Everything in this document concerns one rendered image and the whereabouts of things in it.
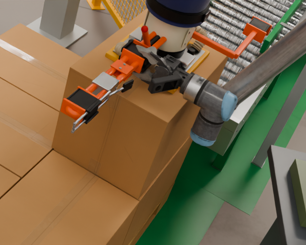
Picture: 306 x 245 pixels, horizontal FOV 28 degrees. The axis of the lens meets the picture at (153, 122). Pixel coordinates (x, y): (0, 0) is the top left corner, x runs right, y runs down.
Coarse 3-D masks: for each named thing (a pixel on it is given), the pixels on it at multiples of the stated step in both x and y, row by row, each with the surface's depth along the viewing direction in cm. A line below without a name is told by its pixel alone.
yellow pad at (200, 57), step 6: (192, 42) 242; (186, 48) 236; (192, 48) 233; (192, 54) 232; (198, 54) 235; (204, 54) 238; (198, 60) 233; (192, 66) 229; (198, 66) 233; (168, 90) 216; (174, 90) 216
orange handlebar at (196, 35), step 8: (152, 32) 216; (256, 32) 237; (160, 40) 214; (200, 40) 224; (208, 40) 223; (248, 40) 230; (216, 48) 222; (224, 48) 222; (240, 48) 225; (232, 56) 221; (112, 64) 195; (120, 64) 196; (136, 64) 200; (112, 72) 193; (120, 72) 197; (128, 72) 194; (120, 80) 191; (88, 88) 183; (72, 112) 174
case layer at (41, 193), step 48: (0, 48) 274; (48, 48) 284; (0, 96) 250; (48, 96) 259; (0, 144) 231; (48, 144) 238; (0, 192) 214; (48, 192) 220; (96, 192) 226; (144, 192) 233; (0, 240) 199; (48, 240) 204; (96, 240) 210
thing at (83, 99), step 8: (80, 88) 180; (72, 96) 176; (80, 96) 177; (88, 96) 178; (96, 96) 179; (64, 104) 176; (72, 104) 174; (80, 104) 175; (88, 104) 176; (64, 112) 177; (80, 112) 174
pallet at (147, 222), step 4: (172, 184) 298; (168, 192) 297; (164, 196) 291; (168, 196) 306; (164, 200) 299; (160, 204) 292; (156, 208) 294; (160, 208) 301; (152, 212) 280; (156, 212) 295; (152, 216) 295; (148, 220) 293; (152, 220) 295; (144, 224) 275; (148, 224) 291; (140, 228) 272; (144, 228) 288; (140, 232) 286; (136, 236) 283; (140, 236) 286; (132, 240) 266; (136, 240) 282; (132, 244) 279
